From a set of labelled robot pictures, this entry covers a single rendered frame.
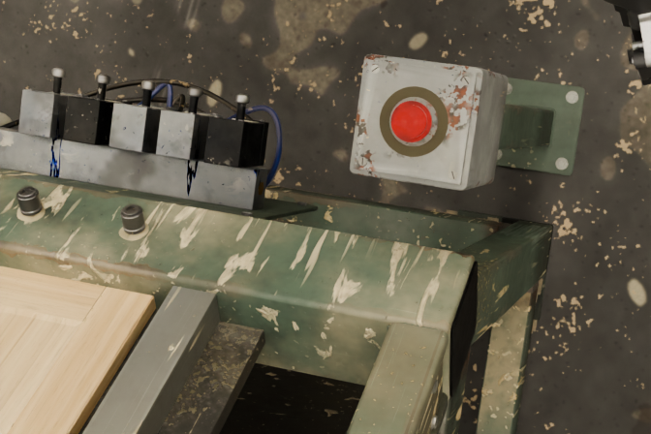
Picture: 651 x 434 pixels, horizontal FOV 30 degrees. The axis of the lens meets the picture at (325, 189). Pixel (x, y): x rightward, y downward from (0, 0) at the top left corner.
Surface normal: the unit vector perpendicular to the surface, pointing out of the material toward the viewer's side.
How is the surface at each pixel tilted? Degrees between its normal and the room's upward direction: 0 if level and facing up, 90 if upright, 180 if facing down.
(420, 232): 0
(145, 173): 0
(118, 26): 0
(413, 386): 55
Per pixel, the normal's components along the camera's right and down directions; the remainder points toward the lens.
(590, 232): -0.29, 0.04
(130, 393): -0.06, -0.78
